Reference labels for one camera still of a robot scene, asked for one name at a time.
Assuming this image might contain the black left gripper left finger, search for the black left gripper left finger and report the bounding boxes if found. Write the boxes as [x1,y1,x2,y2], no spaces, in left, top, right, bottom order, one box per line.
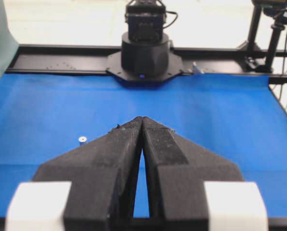
[33,116,143,231]

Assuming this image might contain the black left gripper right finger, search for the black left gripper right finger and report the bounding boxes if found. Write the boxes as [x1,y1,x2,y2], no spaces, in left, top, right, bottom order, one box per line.
[142,117,244,231]

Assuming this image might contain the small silver metal shaft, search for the small silver metal shaft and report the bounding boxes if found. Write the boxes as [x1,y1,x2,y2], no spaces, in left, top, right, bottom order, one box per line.
[78,136,88,146]

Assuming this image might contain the blue table mat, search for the blue table mat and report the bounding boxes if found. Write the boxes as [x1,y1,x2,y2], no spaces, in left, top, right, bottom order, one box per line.
[0,74,287,217]

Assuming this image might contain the small silver clamp bracket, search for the small silver clamp bracket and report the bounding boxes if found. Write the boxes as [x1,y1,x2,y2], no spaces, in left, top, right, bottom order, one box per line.
[192,62,204,75]

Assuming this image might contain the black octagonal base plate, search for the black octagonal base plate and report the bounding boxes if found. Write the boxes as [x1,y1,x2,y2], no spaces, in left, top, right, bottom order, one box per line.
[106,51,183,83]

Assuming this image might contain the black aluminium frame rail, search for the black aluminium frame rail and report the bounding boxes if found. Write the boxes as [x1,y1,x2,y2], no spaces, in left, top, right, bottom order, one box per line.
[5,44,287,77]

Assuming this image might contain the black vertical frame post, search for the black vertical frame post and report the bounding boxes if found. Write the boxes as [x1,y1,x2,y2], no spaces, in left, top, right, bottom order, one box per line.
[237,5,262,53]

